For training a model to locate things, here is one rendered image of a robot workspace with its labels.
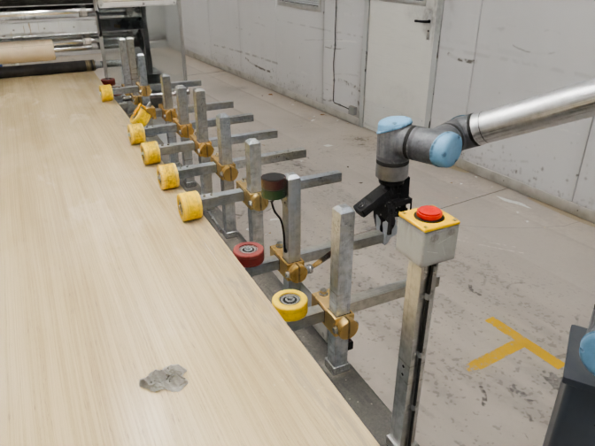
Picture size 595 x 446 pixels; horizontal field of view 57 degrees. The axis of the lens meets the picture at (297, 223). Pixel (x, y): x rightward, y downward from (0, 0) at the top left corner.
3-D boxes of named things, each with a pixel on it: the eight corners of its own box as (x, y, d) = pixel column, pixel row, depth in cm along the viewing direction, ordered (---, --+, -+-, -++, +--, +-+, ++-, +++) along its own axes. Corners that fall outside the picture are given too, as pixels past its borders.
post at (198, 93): (211, 209, 214) (202, 86, 192) (214, 212, 211) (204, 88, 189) (203, 211, 213) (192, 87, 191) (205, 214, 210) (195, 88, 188)
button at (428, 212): (430, 212, 89) (431, 203, 89) (446, 222, 86) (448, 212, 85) (410, 217, 88) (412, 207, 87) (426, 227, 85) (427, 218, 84)
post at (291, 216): (295, 326, 156) (294, 170, 135) (300, 333, 154) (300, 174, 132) (283, 329, 155) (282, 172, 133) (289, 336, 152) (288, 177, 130)
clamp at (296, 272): (286, 257, 154) (285, 242, 152) (307, 280, 143) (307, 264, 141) (267, 262, 152) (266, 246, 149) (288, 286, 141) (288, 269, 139)
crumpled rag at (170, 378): (191, 365, 103) (190, 355, 101) (187, 391, 96) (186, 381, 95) (143, 367, 102) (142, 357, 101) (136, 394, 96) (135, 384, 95)
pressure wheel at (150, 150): (155, 135, 196) (161, 152, 192) (155, 150, 202) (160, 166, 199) (138, 138, 194) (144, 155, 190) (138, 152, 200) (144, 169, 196)
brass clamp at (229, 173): (226, 166, 190) (225, 152, 187) (240, 180, 179) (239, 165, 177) (209, 169, 187) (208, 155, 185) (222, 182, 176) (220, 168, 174)
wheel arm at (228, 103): (231, 105, 257) (231, 99, 256) (234, 107, 255) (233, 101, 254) (154, 115, 243) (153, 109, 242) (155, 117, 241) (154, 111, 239)
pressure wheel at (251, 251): (258, 273, 151) (256, 237, 145) (269, 288, 144) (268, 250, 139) (230, 280, 147) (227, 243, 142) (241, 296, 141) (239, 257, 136)
